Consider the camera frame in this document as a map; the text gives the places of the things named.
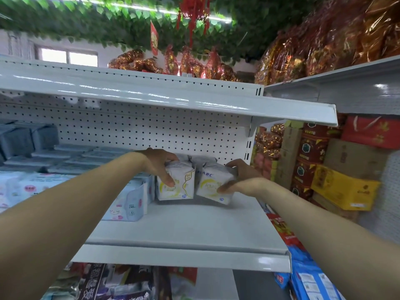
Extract person's left hand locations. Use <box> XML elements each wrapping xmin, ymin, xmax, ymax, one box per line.
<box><xmin>137</xmin><ymin>148</ymin><xmax>179</xmax><ymax>188</ymax></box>

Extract person's right hand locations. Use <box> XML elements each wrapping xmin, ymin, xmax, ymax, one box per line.
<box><xmin>217</xmin><ymin>158</ymin><xmax>272</xmax><ymax>200</ymax></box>

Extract white packet with yellow print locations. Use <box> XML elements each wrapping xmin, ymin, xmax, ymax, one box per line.
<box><xmin>155</xmin><ymin>160</ymin><xmax>196</xmax><ymax>201</ymax></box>
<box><xmin>196</xmin><ymin>162</ymin><xmax>237</xmax><ymax>206</ymax></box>

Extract person's left forearm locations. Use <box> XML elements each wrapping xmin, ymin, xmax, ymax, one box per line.
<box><xmin>0</xmin><ymin>151</ymin><xmax>148</xmax><ymax>300</ymax></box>

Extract person's right forearm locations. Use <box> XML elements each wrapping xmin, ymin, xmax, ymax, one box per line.
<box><xmin>259</xmin><ymin>177</ymin><xmax>400</xmax><ymax>300</ymax></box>

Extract grey packets behind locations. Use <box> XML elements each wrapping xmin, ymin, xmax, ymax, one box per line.
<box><xmin>174</xmin><ymin>154</ymin><xmax>220</xmax><ymax>168</ymax></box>

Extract light blue pink print packet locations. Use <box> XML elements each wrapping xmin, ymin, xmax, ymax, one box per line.
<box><xmin>101</xmin><ymin>177</ymin><xmax>149</xmax><ymax>223</ymax></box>

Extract white pegboard back panel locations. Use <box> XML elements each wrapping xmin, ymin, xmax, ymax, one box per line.
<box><xmin>0</xmin><ymin>93</ymin><xmax>254</xmax><ymax>166</ymax></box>

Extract white metal lower shelf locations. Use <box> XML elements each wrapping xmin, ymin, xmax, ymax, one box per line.
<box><xmin>71</xmin><ymin>192</ymin><xmax>292</xmax><ymax>274</ymax></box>

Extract small heap of foil bags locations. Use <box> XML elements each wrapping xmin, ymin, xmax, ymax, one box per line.
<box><xmin>254</xmin><ymin>123</ymin><xmax>285</xmax><ymax>160</ymax></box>

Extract pile of red packets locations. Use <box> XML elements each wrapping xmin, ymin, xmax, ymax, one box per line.
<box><xmin>265</xmin><ymin>212</ymin><xmax>306</xmax><ymax>251</ymax></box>

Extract tan cardboard box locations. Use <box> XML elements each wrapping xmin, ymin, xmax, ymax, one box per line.
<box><xmin>276</xmin><ymin>126</ymin><xmax>304</xmax><ymax>188</ymax></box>

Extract white metal upper shelf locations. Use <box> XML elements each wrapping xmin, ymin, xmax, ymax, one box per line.
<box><xmin>0</xmin><ymin>54</ymin><xmax>339</xmax><ymax>127</ymax></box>

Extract stack of dark red boxes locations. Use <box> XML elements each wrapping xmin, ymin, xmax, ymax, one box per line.
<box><xmin>290</xmin><ymin>121</ymin><xmax>332</xmax><ymax>201</ymax></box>

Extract mixed packets on bottom shelf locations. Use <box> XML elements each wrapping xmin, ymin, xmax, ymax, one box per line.
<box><xmin>41</xmin><ymin>263</ymin><xmax>198</xmax><ymax>300</ymax></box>

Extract yellow cardboard box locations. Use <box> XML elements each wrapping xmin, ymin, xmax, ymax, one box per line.
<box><xmin>311</xmin><ymin>164</ymin><xmax>382</xmax><ymax>212</ymax></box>

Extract row of red gold foil packages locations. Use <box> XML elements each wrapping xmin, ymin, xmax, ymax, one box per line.
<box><xmin>107</xmin><ymin>44</ymin><xmax>242</xmax><ymax>83</ymax></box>

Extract pile of blue packets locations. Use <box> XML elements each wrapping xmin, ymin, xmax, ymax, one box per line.
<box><xmin>274</xmin><ymin>246</ymin><xmax>346</xmax><ymax>300</ymax></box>

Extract brown cardboard box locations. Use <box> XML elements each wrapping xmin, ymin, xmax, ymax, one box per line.
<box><xmin>323</xmin><ymin>139</ymin><xmax>392</xmax><ymax>180</ymax></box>

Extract stack of grey blue packets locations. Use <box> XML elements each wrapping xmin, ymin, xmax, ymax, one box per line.
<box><xmin>0</xmin><ymin>121</ymin><xmax>133</xmax><ymax>174</ymax></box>

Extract small red hanging banner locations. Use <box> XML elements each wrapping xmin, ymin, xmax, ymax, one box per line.
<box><xmin>150</xmin><ymin>21</ymin><xmax>159</xmax><ymax>57</ymax></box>

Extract white metal side shelf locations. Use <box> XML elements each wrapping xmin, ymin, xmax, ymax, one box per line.
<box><xmin>264</xmin><ymin>54</ymin><xmax>400</xmax><ymax>116</ymax></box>

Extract red gift box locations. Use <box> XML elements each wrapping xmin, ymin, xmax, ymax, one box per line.
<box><xmin>341</xmin><ymin>114</ymin><xmax>400</xmax><ymax>150</ymax></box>

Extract white pegboard side panel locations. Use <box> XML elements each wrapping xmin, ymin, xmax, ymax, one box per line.
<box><xmin>359</xmin><ymin>149</ymin><xmax>400</xmax><ymax>245</ymax></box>

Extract window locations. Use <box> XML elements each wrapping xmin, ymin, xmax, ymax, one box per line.
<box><xmin>35</xmin><ymin>46</ymin><xmax>99</xmax><ymax>68</ymax></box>

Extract ceiling light tube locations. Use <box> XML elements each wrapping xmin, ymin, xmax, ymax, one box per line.
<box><xmin>41</xmin><ymin>0</ymin><xmax>234</xmax><ymax>25</ymax></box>

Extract red hanging ornament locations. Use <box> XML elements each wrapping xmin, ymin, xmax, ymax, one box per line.
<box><xmin>176</xmin><ymin>0</ymin><xmax>214</xmax><ymax>48</ymax></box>

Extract green leaf garland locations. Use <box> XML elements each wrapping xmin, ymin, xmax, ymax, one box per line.
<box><xmin>0</xmin><ymin>0</ymin><xmax>330</xmax><ymax>65</ymax></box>

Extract pile of large foil packages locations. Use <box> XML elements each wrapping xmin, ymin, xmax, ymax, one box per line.
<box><xmin>254</xmin><ymin>0</ymin><xmax>400</xmax><ymax>86</ymax></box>

